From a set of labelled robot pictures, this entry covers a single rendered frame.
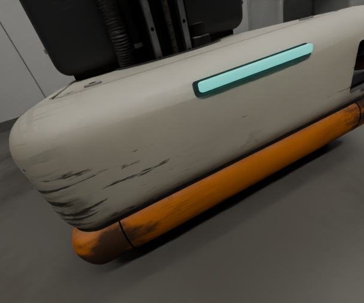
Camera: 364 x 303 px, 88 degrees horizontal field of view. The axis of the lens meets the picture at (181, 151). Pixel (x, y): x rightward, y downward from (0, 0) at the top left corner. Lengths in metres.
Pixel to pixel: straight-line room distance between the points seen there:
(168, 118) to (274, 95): 0.16
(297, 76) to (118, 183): 0.29
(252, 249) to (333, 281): 0.10
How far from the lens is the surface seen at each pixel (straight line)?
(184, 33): 0.53
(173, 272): 0.35
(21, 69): 2.23
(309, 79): 0.37
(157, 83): 0.23
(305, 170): 0.49
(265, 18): 2.38
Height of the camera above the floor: 0.30
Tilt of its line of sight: 29 degrees down
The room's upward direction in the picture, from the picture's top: 16 degrees counter-clockwise
